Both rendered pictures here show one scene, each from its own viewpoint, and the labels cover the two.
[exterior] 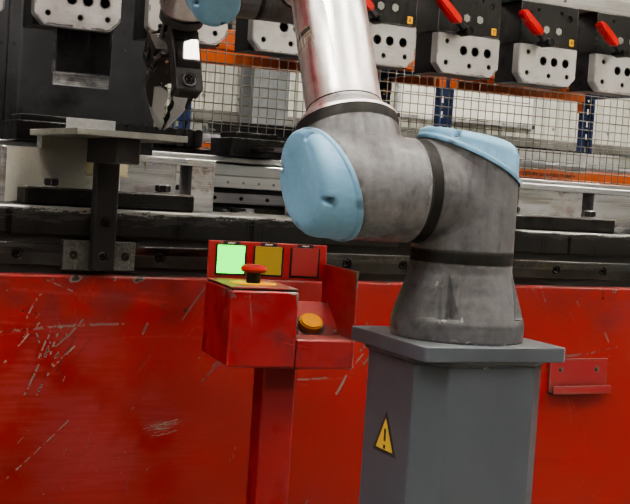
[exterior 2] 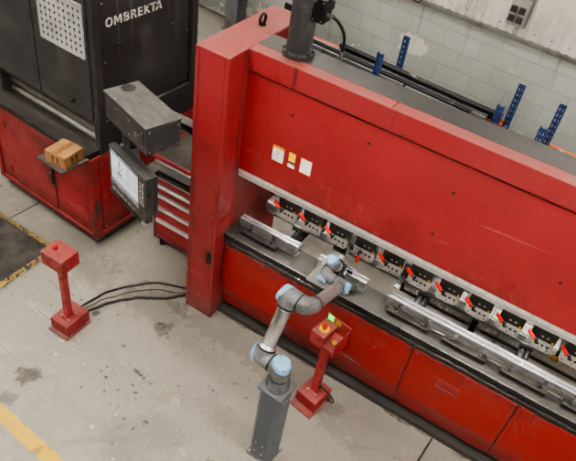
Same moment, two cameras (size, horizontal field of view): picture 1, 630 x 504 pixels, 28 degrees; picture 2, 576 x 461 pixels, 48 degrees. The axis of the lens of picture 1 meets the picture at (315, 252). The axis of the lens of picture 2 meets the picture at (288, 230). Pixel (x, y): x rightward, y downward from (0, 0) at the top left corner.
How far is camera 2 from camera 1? 371 cm
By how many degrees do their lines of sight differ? 62
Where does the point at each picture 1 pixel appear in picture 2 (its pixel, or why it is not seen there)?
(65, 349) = not seen: hidden behind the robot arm
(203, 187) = (361, 287)
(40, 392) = not seen: hidden behind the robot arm
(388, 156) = (260, 359)
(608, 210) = (493, 356)
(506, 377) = (271, 398)
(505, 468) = (270, 408)
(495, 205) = (275, 376)
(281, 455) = (323, 359)
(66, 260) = (314, 291)
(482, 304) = (270, 387)
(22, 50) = not seen: hidden behind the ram
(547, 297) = (442, 366)
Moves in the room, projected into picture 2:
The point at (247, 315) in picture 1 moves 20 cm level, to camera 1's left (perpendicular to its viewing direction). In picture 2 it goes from (314, 336) to (299, 314)
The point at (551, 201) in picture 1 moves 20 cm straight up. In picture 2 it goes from (470, 343) to (481, 323)
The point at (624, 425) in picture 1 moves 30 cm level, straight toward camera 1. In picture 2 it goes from (462, 407) to (421, 413)
